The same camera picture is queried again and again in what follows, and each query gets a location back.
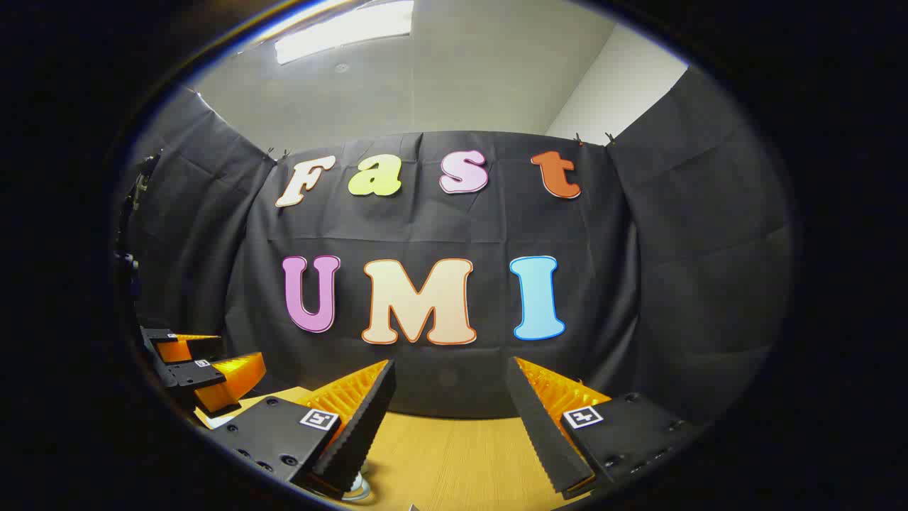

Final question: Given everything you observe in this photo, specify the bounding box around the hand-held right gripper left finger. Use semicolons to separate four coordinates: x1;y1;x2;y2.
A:
209;358;397;498

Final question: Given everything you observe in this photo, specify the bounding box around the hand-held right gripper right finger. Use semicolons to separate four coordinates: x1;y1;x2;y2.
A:
505;356;699;498

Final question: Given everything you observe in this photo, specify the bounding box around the black backdrop stand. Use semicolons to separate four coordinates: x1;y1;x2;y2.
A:
128;148;165;214

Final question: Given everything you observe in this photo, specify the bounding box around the black backdrop cloth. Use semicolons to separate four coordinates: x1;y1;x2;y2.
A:
117;67;795;427

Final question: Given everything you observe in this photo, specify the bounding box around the ceiling light panel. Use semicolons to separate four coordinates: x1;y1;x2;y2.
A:
273;0;416;66

